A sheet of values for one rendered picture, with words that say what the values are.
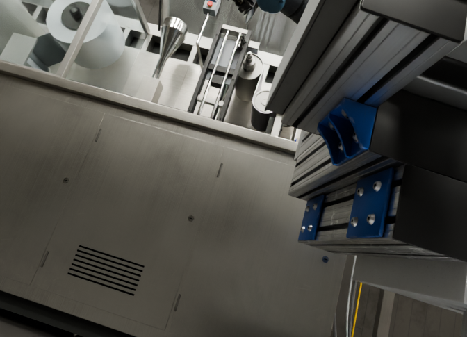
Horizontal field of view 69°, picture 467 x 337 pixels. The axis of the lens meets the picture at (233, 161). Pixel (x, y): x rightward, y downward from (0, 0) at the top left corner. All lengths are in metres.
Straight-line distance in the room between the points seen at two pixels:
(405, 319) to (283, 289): 2.54
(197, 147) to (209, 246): 0.37
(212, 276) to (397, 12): 1.05
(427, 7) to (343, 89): 0.12
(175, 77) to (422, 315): 2.98
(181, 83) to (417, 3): 1.84
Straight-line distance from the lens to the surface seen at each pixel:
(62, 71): 1.65
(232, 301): 1.24
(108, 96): 1.44
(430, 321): 3.83
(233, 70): 1.61
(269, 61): 2.17
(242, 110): 2.00
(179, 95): 2.07
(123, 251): 1.29
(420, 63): 0.37
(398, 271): 0.57
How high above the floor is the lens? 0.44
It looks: 15 degrees up
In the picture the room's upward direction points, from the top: 17 degrees clockwise
